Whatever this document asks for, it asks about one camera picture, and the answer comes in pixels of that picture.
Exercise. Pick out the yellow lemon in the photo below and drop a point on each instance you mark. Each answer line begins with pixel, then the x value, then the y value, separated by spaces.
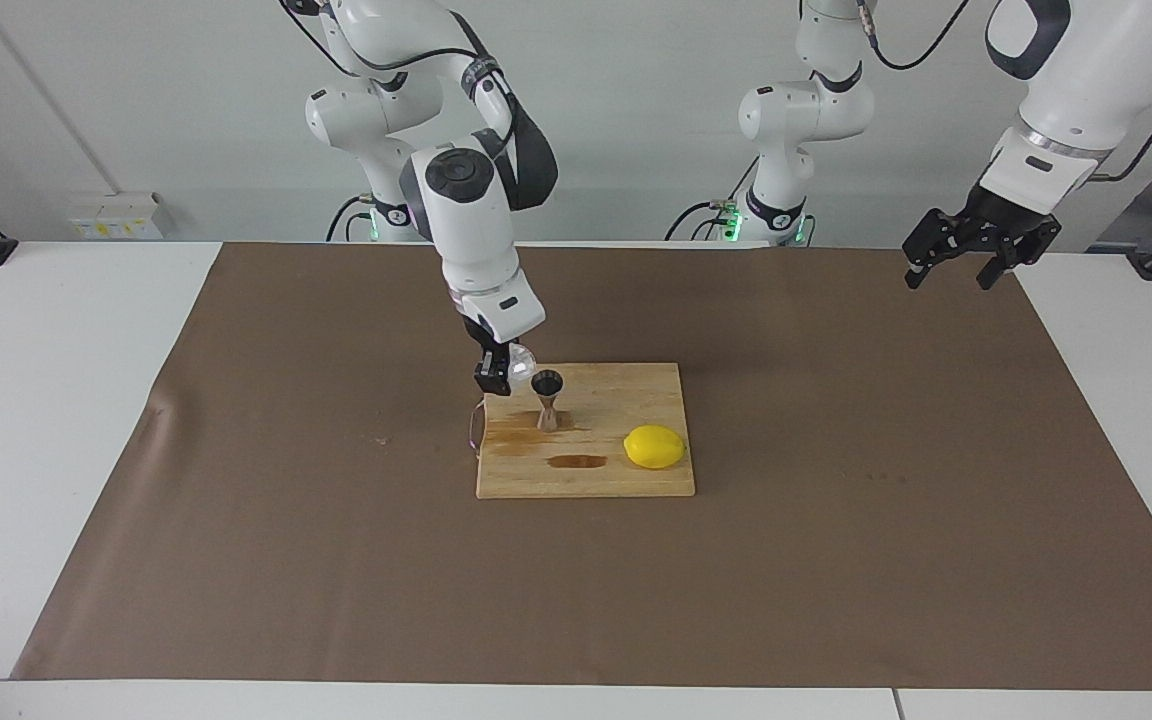
pixel 654 447

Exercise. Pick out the steel jigger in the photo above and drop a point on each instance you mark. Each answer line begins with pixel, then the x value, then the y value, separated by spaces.
pixel 547 383

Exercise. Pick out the white socket box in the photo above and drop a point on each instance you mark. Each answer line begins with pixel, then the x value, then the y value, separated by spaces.
pixel 116 215

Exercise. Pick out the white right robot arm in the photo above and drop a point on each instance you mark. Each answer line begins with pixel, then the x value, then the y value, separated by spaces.
pixel 466 220

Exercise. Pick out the clear textured glass cup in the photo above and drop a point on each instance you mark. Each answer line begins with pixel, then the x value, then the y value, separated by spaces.
pixel 523 362

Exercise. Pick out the brown paper table mat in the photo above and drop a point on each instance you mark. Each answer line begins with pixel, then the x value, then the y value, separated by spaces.
pixel 336 580

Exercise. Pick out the wooden cutting board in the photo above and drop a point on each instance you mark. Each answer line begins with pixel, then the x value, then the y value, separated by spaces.
pixel 636 400

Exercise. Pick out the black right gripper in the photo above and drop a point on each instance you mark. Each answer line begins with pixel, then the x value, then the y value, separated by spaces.
pixel 484 338

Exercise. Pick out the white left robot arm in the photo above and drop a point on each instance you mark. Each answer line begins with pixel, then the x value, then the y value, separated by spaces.
pixel 1086 80

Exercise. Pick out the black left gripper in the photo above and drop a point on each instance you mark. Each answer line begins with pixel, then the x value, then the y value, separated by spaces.
pixel 1011 220

